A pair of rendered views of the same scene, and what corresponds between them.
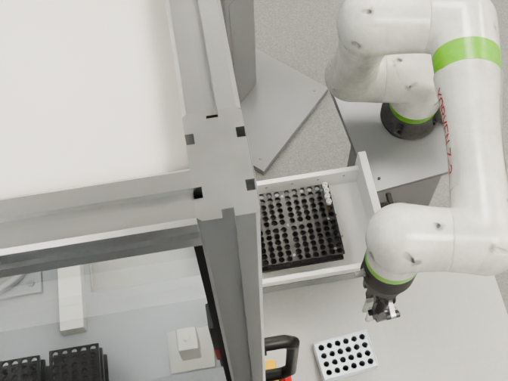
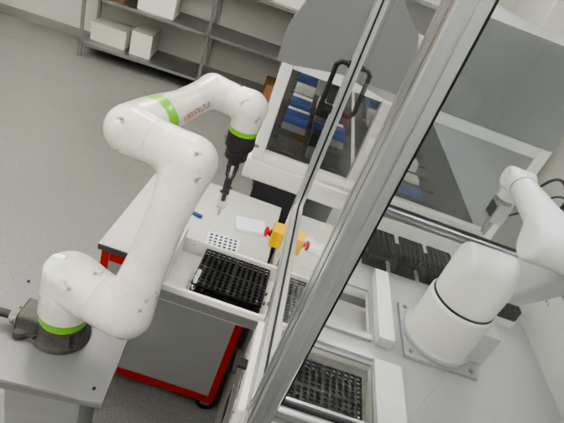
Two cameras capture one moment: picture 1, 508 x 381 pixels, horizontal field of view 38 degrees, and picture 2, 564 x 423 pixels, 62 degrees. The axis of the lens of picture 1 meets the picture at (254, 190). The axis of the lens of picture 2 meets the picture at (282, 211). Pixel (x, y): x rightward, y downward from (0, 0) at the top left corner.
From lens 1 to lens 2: 1.88 m
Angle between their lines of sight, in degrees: 85
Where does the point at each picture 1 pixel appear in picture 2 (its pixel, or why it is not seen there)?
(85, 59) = not seen: outside the picture
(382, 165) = not seen: hidden behind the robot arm
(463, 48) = (164, 101)
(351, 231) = (185, 272)
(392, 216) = (258, 96)
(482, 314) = (131, 226)
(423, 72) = (83, 258)
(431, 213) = (240, 90)
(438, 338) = not seen: hidden behind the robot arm
